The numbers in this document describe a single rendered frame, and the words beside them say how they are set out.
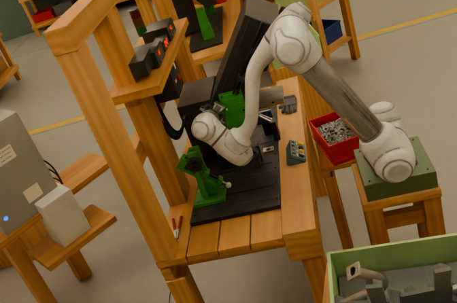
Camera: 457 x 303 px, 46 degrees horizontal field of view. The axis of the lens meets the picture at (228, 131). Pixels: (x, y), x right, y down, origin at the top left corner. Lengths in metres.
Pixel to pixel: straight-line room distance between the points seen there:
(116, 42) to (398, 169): 1.22
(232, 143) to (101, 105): 0.57
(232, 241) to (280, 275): 1.11
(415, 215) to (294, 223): 0.53
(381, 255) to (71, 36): 1.30
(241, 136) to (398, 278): 0.81
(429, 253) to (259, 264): 1.65
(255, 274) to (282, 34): 1.93
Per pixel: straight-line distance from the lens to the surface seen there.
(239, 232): 2.34
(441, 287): 1.71
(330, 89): 1.95
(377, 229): 2.44
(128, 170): 2.10
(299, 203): 2.35
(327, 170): 2.71
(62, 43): 1.92
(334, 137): 2.75
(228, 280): 3.47
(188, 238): 2.42
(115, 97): 2.30
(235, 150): 2.23
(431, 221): 2.47
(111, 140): 2.05
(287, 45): 1.82
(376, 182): 2.31
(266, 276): 3.40
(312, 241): 2.24
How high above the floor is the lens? 2.30
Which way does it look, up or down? 27 degrees down
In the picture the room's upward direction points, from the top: 19 degrees counter-clockwise
